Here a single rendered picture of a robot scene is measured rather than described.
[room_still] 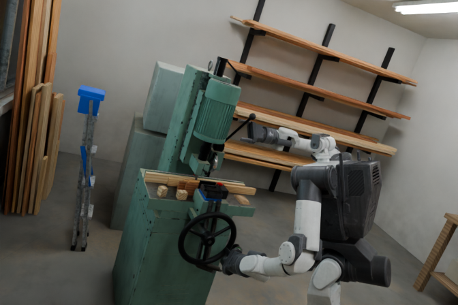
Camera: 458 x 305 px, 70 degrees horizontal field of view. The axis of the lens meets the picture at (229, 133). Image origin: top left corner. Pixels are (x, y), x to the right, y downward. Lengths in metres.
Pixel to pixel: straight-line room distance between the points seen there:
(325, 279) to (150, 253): 0.86
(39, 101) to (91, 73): 1.40
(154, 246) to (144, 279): 0.20
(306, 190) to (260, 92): 3.17
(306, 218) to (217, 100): 0.74
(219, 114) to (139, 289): 1.00
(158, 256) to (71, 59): 2.73
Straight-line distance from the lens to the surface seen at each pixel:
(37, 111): 2.74
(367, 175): 1.34
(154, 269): 1.89
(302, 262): 1.23
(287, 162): 4.19
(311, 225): 1.20
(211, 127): 1.66
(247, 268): 1.38
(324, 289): 1.54
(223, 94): 1.62
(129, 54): 3.98
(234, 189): 1.95
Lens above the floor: 1.65
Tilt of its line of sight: 13 degrees down
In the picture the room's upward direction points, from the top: 18 degrees clockwise
